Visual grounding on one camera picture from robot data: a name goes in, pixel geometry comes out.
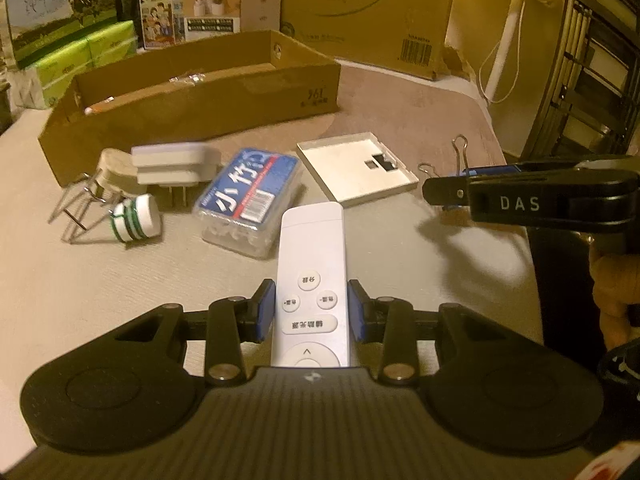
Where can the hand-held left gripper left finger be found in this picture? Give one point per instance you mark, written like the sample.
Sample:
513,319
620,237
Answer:
265,311

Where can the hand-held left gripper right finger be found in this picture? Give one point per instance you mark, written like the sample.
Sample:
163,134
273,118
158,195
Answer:
357,311

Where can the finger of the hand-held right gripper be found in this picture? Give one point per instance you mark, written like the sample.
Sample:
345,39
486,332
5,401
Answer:
445,190
600,164

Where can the blue binder clip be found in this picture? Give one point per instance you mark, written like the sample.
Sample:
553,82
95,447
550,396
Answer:
464,157

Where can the white remote control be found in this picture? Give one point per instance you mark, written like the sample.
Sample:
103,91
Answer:
310,240

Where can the white square switch plate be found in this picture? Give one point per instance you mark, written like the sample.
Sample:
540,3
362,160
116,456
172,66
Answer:
345,165

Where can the clear blue-label toothpick box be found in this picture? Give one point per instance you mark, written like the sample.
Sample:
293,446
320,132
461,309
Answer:
250,185

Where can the white green-striped roll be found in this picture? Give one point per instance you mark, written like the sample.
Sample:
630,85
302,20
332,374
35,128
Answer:
145,217

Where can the white charger adapter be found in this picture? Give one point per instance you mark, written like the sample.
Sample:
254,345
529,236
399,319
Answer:
170,170

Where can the cream plug adapter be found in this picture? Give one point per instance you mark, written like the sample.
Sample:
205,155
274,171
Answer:
112,170

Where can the shallow cardboard box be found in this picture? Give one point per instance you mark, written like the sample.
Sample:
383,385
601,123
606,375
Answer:
225,105

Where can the person's right hand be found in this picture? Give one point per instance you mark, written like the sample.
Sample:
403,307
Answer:
616,285

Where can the black metal rack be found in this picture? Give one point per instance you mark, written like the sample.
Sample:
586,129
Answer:
585,60

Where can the white pole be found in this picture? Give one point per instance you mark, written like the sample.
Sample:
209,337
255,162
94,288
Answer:
506,45

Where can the large brown cardboard box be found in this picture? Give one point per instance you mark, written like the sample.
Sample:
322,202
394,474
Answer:
360,5

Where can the small white product box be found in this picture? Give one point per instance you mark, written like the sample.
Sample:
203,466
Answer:
215,0

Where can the green tissue multipack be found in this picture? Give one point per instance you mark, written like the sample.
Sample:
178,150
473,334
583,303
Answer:
75,55

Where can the blue milk carton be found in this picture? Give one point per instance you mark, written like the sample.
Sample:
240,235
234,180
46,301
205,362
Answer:
160,5

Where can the small dark box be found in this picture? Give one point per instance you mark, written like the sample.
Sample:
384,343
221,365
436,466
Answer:
126,2

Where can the green cow-print milk carton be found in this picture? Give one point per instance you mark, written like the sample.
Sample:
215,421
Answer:
50,5

